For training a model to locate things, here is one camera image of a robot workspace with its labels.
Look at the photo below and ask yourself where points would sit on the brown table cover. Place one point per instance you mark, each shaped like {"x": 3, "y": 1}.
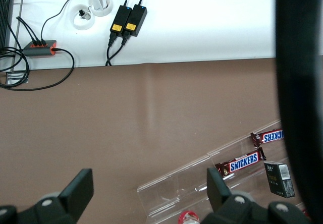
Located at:
{"x": 126, "y": 123}

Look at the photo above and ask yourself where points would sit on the black finned electronics box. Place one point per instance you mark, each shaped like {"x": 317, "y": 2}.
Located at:
{"x": 5, "y": 19}

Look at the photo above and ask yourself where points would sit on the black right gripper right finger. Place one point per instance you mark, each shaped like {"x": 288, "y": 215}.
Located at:
{"x": 217, "y": 193}

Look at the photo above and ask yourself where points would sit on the small black carton box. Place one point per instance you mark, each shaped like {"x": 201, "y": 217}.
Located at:
{"x": 278, "y": 181}

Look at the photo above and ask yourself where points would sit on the silver metal bracket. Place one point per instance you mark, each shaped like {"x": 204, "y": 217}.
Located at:
{"x": 13, "y": 77}

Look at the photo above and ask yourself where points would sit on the black power adapter yellow label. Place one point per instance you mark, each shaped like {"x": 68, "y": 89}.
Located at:
{"x": 120, "y": 19}
{"x": 135, "y": 19}

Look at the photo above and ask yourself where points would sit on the Snickers chocolate bar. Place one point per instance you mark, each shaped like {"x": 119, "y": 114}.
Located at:
{"x": 271, "y": 136}
{"x": 243, "y": 161}

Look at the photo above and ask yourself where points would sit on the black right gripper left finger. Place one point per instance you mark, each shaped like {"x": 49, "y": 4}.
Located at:
{"x": 75, "y": 191}

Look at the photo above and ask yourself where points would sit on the white table cover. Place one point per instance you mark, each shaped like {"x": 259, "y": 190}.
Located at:
{"x": 202, "y": 19}

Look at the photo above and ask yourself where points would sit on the clear acrylic display rack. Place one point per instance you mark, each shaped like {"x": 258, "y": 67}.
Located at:
{"x": 176, "y": 183}

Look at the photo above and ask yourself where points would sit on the small black silver clip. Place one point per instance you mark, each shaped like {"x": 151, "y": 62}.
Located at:
{"x": 83, "y": 13}

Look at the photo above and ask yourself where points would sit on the grey orange USB hub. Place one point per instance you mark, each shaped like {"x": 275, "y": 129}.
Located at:
{"x": 38, "y": 51}

